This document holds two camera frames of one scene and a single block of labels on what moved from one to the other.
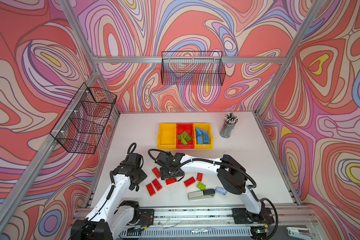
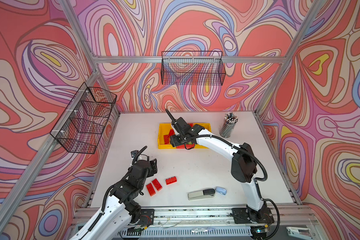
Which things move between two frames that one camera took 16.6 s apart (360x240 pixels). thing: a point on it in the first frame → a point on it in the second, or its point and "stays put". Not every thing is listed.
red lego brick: [157, 185] stays put
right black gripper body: [166, 173] → [177, 140]
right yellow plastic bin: [207, 128] stays put
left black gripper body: [140, 175] → [151, 170]
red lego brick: [170, 181] stays put
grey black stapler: [201, 195] stays put
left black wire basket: [80, 128] stays put
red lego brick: [189, 181] → [171, 132]
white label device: [299, 233] stays put
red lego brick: [156, 172] → [166, 139]
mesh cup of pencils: [230, 120] stays put
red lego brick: [150, 189] stays put
